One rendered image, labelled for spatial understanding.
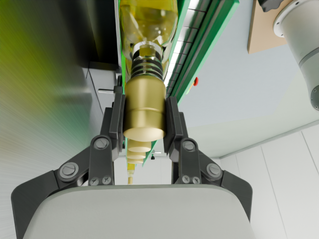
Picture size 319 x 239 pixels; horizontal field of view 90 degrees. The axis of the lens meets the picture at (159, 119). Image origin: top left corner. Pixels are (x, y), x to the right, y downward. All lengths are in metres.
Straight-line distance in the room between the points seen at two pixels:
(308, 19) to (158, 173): 5.91
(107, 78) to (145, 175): 5.66
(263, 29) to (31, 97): 0.61
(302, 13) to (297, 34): 0.05
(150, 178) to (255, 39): 5.76
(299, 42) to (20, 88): 0.57
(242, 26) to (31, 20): 0.55
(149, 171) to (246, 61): 5.64
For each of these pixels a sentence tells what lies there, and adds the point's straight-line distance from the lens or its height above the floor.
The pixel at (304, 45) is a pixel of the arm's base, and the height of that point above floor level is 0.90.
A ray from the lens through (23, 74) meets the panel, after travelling 0.21.
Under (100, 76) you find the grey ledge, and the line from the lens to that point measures 0.56.
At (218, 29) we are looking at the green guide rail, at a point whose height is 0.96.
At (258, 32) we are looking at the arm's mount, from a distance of 0.64.
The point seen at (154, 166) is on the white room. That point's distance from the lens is 6.18.
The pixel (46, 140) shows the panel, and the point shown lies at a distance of 0.26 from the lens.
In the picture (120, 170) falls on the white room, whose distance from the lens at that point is 6.10.
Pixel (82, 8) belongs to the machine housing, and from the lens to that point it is 0.53.
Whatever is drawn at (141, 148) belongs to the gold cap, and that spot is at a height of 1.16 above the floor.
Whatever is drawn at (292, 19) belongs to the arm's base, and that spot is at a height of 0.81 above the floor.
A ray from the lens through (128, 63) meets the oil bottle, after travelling 0.21.
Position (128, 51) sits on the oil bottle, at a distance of 0.18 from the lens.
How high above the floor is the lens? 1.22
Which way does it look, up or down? 24 degrees down
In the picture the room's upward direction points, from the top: 179 degrees clockwise
